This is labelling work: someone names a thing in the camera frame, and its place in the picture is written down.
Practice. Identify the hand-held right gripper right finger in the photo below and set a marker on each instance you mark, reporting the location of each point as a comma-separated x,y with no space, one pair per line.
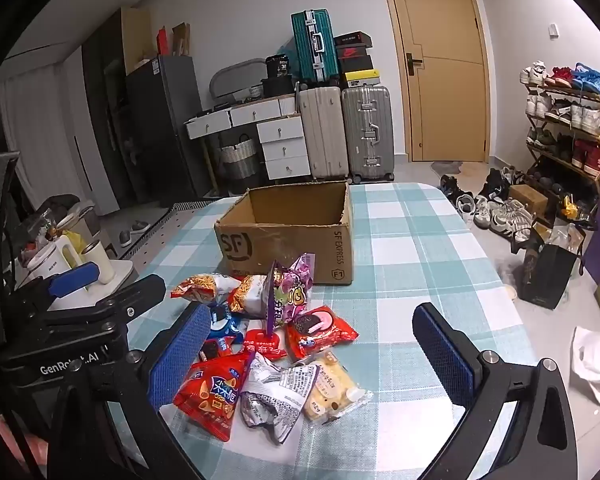
445,360

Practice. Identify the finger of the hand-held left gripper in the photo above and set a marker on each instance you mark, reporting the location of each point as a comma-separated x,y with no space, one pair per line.
75,277
130,297

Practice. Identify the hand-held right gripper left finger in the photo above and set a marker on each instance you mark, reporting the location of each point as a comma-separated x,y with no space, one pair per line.
180,355

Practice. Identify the red chips packet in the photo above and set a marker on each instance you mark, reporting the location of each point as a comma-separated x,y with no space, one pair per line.
210,395

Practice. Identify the blue cookie packet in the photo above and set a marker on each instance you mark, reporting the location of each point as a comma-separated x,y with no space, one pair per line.
227,330

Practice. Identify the noodle snack packet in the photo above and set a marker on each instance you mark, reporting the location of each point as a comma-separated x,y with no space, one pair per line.
202,285
247,297

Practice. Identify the red and white packet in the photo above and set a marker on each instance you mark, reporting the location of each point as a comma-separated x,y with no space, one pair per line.
262,342

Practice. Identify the silver snack packet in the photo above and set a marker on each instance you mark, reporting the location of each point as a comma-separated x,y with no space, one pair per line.
272,390

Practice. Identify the yellow bread packet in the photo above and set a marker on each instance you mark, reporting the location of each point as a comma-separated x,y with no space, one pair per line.
330,390

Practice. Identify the purple snack packet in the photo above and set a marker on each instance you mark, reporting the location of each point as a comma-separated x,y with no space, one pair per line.
290,290

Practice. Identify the red cookie packet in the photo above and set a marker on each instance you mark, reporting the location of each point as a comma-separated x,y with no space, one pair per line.
320,330

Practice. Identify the white side table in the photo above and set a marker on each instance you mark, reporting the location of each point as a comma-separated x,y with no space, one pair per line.
122,272

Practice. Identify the white kettle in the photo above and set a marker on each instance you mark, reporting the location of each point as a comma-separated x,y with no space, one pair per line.
55,260

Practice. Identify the white cup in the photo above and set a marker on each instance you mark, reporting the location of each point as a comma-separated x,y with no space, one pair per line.
100,265

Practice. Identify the yellow plastic bag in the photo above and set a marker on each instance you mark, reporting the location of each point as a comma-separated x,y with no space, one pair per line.
75,245

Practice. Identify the beige bin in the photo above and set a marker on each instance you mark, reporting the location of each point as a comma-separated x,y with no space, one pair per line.
82,222

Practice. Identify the grey slipper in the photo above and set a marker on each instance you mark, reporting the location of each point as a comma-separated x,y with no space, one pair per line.
126,237
140,226

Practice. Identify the black shopping bag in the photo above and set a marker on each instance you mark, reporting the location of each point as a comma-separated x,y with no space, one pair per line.
545,275

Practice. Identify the white cloth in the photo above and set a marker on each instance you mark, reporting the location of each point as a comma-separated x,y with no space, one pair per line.
592,360

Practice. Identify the white curtain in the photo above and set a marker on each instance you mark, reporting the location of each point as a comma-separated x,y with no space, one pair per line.
35,135

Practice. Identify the pile of loose shoes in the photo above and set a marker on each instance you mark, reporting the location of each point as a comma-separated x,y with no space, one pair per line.
505,215

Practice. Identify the dark tall wardrobe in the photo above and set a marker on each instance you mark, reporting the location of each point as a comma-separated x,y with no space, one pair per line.
100,110

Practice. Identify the clear plastic bag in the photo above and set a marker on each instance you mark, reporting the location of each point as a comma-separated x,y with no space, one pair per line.
567,240

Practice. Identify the dark grey fridge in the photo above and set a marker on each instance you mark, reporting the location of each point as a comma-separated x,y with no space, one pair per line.
165,125

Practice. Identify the woven laundry basket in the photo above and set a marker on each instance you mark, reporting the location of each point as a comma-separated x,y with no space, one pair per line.
237,157

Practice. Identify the small brown cardboard box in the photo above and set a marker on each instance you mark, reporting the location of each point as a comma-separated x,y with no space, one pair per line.
527,200

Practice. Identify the grey rag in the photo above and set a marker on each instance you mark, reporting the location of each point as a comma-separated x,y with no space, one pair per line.
447,166

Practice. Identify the yellow wrapper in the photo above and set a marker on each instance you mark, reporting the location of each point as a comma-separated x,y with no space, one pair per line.
570,208

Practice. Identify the white desk with drawers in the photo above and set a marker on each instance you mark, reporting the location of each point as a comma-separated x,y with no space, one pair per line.
280,132

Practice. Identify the grey oval framed panel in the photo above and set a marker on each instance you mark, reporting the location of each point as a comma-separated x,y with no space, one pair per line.
230,80

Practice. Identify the grey suitcase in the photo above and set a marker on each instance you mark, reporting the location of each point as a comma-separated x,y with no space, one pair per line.
367,130

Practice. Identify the beige suitcase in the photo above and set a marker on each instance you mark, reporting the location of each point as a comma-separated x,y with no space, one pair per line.
322,130

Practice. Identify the black basket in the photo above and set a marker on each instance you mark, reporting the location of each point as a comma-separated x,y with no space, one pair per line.
277,87

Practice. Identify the tan wooden door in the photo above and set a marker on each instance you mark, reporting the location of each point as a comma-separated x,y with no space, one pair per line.
445,100

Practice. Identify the brown paper bag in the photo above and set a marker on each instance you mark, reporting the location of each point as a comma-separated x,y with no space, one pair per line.
181,40

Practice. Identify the black tub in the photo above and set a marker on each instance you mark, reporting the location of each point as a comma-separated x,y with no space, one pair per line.
278,67

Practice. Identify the shoe rack with shoes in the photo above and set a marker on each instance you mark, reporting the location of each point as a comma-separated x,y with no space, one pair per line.
587,120

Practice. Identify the yellow and black shoe box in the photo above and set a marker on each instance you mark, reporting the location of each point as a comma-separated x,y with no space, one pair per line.
362,79

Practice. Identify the plain black shoe box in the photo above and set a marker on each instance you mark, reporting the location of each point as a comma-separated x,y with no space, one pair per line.
355,65

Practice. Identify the teal suitcase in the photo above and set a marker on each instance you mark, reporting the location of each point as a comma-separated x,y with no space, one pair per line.
315,50

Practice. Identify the black shoe box red label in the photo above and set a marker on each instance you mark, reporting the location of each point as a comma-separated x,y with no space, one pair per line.
352,39

